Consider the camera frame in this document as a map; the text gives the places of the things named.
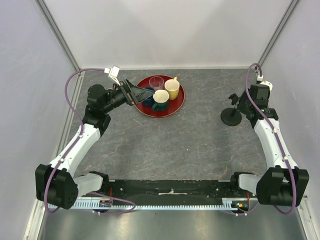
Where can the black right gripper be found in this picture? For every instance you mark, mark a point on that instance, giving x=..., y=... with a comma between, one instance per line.
x=241, y=101

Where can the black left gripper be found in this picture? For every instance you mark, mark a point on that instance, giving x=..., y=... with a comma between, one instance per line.
x=139, y=93

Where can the black phone stand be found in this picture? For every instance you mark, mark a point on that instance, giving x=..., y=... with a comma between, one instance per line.
x=231, y=116

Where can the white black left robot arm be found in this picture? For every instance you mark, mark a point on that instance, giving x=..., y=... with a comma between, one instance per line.
x=55, y=182

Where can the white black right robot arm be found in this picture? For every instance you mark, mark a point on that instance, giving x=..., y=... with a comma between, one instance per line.
x=283, y=183

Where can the dark blue mug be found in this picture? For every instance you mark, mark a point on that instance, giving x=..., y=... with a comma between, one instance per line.
x=149, y=102

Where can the clear drinking glass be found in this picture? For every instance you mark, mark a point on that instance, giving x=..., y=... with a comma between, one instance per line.
x=156, y=82

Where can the green mug cream inside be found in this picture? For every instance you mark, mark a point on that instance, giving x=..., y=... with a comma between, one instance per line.
x=161, y=100

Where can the yellow mug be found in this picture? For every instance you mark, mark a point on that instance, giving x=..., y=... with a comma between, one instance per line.
x=172, y=86

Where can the red round tray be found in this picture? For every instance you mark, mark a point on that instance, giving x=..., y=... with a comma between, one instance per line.
x=173, y=107

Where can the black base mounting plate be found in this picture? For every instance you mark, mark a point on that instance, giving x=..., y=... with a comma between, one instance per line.
x=172, y=191

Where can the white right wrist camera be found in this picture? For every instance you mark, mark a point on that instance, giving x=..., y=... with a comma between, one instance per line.
x=260, y=79

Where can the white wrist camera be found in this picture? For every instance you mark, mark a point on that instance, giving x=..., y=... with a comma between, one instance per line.
x=260, y=79
x=113, y=74

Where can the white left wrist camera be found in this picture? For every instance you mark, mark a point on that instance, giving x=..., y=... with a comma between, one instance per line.
x=113, y=74

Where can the aluminium frame corner post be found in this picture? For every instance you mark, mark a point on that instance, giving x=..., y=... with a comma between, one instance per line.
x=292, y=6

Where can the blue slotted cable duct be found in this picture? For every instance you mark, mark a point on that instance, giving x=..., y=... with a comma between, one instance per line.
x=103, y=204

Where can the left aluminium frame post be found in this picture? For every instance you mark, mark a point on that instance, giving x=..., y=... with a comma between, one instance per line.
x=57, y=33

